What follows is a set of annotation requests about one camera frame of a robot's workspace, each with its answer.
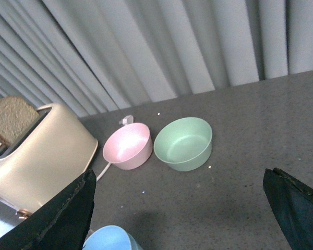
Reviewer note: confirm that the grey pleated curtain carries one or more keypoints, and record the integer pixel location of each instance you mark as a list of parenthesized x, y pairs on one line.
[(99, 56)]

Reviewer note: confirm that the cream two-slot toaster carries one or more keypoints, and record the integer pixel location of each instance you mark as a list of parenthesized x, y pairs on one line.
[(52, 156)]

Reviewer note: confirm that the pink plastic bowl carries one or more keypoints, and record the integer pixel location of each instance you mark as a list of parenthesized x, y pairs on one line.
[(129, 147)]

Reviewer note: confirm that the green plastic bowl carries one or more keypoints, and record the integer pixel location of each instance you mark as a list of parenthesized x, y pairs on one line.
[(184, 144)]

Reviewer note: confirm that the brown bread slice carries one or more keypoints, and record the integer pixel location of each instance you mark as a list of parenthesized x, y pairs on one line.
[(16, 115)]

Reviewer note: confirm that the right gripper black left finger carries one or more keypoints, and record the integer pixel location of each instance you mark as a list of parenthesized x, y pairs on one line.
[(62, 223)]

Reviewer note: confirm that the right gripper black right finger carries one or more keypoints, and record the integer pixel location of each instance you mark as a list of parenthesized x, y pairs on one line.
[(291, 202)]

